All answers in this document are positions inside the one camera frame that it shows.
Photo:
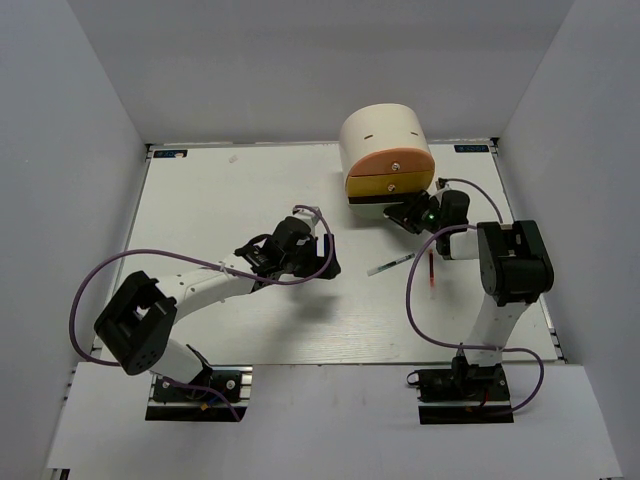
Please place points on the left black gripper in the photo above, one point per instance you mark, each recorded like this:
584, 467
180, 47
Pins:
316, 262

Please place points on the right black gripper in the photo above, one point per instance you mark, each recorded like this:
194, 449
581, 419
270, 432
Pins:
408, 213

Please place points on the white green pen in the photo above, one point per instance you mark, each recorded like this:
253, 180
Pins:
391, 264

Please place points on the round wooden drawer cabinet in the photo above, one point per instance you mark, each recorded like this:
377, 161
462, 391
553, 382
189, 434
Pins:
385, 158

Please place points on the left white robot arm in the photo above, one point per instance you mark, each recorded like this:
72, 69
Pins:
136, 323

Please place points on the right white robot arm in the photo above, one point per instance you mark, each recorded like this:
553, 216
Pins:
514, 265

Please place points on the red pen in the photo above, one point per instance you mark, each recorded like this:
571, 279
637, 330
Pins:
432, 279

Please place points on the right blue corner label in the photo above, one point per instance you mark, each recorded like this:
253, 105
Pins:
471, 148

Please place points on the blue corner label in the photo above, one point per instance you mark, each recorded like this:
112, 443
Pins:
471, 148
170, 154

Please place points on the left blue corner label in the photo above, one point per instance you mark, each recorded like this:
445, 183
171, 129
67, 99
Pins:
170, 154

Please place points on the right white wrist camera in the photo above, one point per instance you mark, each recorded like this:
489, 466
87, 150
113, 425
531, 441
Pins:
442, 186

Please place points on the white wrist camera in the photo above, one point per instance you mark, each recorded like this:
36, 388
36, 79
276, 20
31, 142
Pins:
442, 186
308, 215

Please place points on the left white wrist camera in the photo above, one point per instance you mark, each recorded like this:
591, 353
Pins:
308, 215

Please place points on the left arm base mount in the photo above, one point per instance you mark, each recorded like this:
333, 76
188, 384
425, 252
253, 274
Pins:
169, 403

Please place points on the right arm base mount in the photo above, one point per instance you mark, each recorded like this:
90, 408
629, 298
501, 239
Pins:
462, 394

